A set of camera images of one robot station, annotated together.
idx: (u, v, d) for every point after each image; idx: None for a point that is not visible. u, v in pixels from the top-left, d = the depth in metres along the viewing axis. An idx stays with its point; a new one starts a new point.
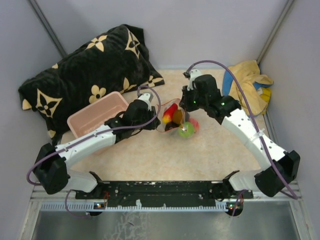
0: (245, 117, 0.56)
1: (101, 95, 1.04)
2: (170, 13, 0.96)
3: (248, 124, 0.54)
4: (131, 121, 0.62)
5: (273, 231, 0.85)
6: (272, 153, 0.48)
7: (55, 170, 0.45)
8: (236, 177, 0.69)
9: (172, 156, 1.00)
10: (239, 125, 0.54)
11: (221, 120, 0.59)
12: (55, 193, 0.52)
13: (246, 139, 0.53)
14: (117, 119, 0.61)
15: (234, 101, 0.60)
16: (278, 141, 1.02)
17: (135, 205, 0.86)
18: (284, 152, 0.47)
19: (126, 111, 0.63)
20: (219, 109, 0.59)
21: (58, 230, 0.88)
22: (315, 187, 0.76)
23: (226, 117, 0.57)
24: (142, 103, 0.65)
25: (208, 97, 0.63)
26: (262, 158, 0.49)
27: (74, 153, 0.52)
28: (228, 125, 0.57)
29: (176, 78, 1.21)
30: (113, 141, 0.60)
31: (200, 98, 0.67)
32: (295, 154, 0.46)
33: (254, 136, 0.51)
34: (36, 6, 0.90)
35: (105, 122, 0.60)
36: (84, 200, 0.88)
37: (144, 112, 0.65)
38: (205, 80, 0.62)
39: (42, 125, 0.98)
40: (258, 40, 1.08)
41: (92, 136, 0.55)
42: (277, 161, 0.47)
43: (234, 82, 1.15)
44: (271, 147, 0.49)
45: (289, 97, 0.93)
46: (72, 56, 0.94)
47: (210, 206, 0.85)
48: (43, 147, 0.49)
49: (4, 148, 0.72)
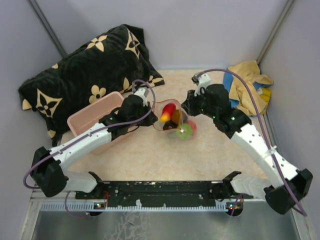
0: (255, 132, 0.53)
1: (101, 95, 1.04)
2: (170, 13, 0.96)
3: (260, 141, 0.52)
4: (127, 117, 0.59)
5: (274, 231, 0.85)
6: (284, 171, 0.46)
7: (51, 174, 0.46)
8: (239, 181, 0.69)
9: (172, 156, 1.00)
10: (250, 141, 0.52)
11: (231, 134, 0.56)
12: (55, 195, 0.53)
13: (257, 156, 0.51)
14: (112, 116, 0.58)
15: (244, 115, 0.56)
16: (278, 141, 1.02)
17: (135, 205, 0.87)
18: (297, 170, 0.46)
19: (121, 106, 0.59)
20: (229, 125, 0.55)
21: (58, 230, 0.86)
22: (315, 187, 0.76)
23: (237, 133, 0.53)
24: (137, 97, 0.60)
25: (219, 111, 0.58)
26: (273, 175, 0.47)
27: (69, 154, 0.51)
28: (239, 140, 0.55)
29: (176, 78, 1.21)
30: (109, 139, 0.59)
31: (209, 107, 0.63)
32: (308, 172, 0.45)
33: (266, 153, 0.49)
34: (36, 6, 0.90)
35: (99, 120, 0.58)
36: (84, 200, 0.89)
37: (140, 106, 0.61)
38: (217, 92, 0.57)
39: (42, 125, 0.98)
40: (258, 40, 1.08)
41: (87, 135, 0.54)
42: (289, 180, 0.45)
43: (233, 82, 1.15)
44: (283, 165, 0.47)
45: (289, 97, 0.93)
46: (72, 56, 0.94)
47: (210, 206, 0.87)
48: (38, 151, 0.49)
49: (4, 148, 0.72)
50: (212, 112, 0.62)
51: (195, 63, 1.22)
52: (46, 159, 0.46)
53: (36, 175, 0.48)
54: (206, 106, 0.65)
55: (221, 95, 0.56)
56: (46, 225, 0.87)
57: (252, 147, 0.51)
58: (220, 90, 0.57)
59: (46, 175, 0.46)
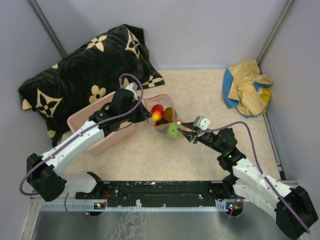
0: (250, 163, 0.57)
1: (101, 95, 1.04)
2: (170, 13, 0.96)
3: (254, 169, 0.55)
4: (118, 111, 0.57)
5: (274, 231, 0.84)
6: (278, 190, 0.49)
7: (46, 179, 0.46)
8: (244, 188, 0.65)
9: (172, 156, 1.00)
10: (245, 171, 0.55)
11: (232, 171, 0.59)
12: (55, 198, 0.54)
13: (253, 183, 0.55)
14: (102, 112, 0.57)
15: (240, 153, 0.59)
16: (277, 140, 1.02)
17: (135, 205, 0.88)
18: (290, 188, 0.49)
19: (111, 101, 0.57)
20: (229, 163, 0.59)
21: (58, 230, 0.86)
22: (315, 187, 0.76)
23: (234, 167, 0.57)
24: (128, 91, 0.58)
25: (225, 153, 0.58)
26: (271, 196, 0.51)
27: (61, 158, 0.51)
28: (238, 175, 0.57)
29: (176, 79, 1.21)
30: (102, 135, 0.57)
31: (216, 145, 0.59)
32: (301, 189, 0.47)
33: (259, 178, 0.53)
34: (36, 6, 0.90)
35: (90, 118, 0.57)
36: (84, 200, 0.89)
37: (131, 100, 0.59)
38: (229, 139, 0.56)
39: (42, 125, 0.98)
40: (258, 39, 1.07)
41: (78, 136, 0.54)
42: (285, 197, 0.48)
43: (233, 82, 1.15)
44: (276, 185, 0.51)
45: (289, 97, 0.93)
46: (72, 56, 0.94)
47: (210, 206, 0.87)
48: (30, 158, 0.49)
49: (4, 148, 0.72)
50: (218, 149, 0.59)
51: (195, 63, 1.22)
52: (38, 165, 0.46)
53: (32, 181, 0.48)
54: (213, 142, 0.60)
55: (231, 144, 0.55)
56: (46, 225, 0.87)
57: (248, 176, 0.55)
58: (231, 140, 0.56)
59: (41, 180, 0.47)
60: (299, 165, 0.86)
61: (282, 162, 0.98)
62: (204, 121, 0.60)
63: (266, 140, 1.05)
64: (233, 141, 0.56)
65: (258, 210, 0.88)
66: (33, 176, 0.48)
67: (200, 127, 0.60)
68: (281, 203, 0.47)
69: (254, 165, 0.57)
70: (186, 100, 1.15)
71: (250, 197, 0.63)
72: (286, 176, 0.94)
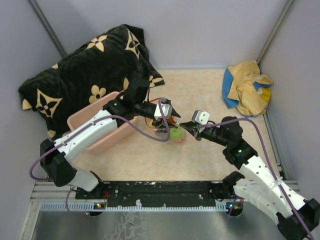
0: (262, 164, 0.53)
1: (101, 95, 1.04)
2: (169, 13, 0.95)
3: (266, 172, 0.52)
4: (132, 102, 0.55)
5: (274, 231, 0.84)
6: (292, 201, 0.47)
7: (57, 165, 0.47)
8: (244, 190, 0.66)
9: (172, 156, 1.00)
10: (257, 172, 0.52)
11: (239, 166, 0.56)
12: (66, 184, 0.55)
13: (264, 186, 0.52)
14: (117, 102, 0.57)
15: (250, 146, 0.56)
16: (278, 141, 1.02)
17: (135, 205, 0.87)
18: (304, 200, 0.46)
19: (126, 91, 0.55)
20: (236, 157, 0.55)
21: (58, 231, 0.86)
22: (315, 188, 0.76)
23: (245, 165, 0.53)
24: (144, 80, 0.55)
25: (231, 146, 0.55)
26: (282, 206, 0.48)
27: (73, 146, 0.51)
28: (246, 172, 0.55)
29: (176, 78, 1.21)
30: (115, 126, 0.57)
31: (220, 138, 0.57)
32: (314, 202, 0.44)
33: (273, 184, 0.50)
34: (36, 6, 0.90)
35: (103, 107, 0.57)
36: (84, 200, 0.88)
37: (146, 91, 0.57)
38: (233, 128, 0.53)
39: (42, 125, 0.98)
40: (259, 39, 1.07)
41: (91, 125, 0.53)
42: (298, 210, 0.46)
43: (233, 81, 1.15)
44: (291, 195, 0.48)
45: (289, 97, 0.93)
46: (72, 56, 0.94)
47: (210, 206, 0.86)
48: (43, 143, 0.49)
49: (4, 148, 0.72)
50: (223, 142, 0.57)
51: (195, 63, 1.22)
52: (50, 151, 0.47)
53: (45, 165, 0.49)
54: (216, 136, 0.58)
55: (236, 132, 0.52)
56: (46, 225, 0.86)
57: (259, 178, 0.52)
58: (236, 130, 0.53)
59: (52, 166, 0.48)
60: (299, 165, 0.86)
61: (282, 162, 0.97)
62: (203, 114, 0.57)
63: (266, 140, 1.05)
64: (239, 130, 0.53)
65: (258, 210, 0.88)
66: (46, 161, 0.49)
67: (199, 121, 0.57)
68: (294, 216, 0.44)
69: (266, 166, 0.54)
70: (186, 100, 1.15)
71: (250, 198, 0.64)
72: (286, 176, 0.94)
